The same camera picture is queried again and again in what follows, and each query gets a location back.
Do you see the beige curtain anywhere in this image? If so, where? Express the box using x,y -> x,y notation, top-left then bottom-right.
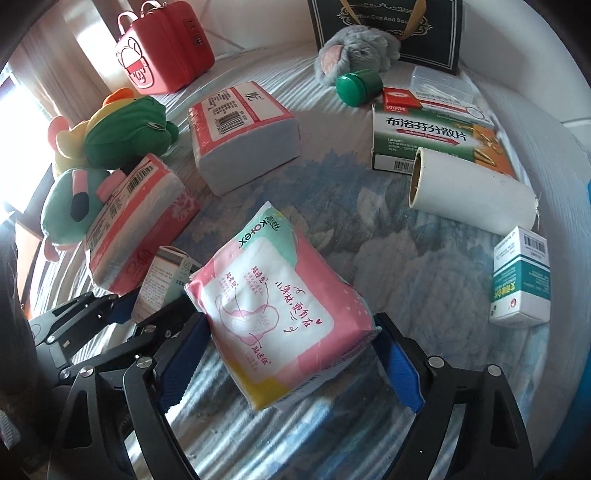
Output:
0,0 -> 134,93

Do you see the yellow plush duck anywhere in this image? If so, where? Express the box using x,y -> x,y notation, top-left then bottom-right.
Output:
48,88 -> 139,176

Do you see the green round cap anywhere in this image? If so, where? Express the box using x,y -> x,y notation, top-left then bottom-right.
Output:
335,69 -> 385,108

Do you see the pink tissue pack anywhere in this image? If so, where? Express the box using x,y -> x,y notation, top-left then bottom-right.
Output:
85,154 -> 201,296

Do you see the black gift bag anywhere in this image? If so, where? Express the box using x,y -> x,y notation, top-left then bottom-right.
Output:
307,0 -> 462,77

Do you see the small white green box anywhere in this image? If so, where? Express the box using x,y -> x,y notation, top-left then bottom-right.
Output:
131,246 -> 201,324

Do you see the small red white box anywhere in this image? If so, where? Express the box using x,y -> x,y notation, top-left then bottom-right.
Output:
381,88 -> 435,112

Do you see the white tissue pack red label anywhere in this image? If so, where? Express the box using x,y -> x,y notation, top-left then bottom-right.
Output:
187,80 -> 301,195

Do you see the green orange medicine box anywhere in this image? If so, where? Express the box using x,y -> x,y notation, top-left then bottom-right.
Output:
372,102 -> 518,178

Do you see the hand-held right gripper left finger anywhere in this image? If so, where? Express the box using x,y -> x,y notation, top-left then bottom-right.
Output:
51,313 -> 212,480

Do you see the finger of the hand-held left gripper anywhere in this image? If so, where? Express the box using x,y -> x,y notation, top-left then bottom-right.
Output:
28,292 -> 140,343
58,299 -> 200,376

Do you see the clear plastic swab box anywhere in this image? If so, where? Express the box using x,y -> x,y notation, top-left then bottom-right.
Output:
411,65 -> 481,112

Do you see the pink sanitary pad packet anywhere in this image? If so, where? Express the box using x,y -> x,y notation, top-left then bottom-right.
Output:
185,200 -> 382,411

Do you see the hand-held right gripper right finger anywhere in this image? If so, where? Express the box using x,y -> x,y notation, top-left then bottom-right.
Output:
375,313 -> 542,480

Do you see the white lint roller roll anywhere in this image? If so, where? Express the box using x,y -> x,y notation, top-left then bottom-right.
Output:
409,147 -> 541,236

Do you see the light green plush toy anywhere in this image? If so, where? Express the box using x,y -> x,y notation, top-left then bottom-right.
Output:
41,167 -> 116,252

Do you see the grey plush mouse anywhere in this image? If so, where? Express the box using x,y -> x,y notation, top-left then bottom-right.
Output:
314,34 -> 400,86

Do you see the teal white medicine box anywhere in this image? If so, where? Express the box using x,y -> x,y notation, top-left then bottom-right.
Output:
489,225 -> 552,328

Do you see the red carry case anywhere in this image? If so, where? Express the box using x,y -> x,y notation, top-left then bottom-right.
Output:
115,0 -> 215,95

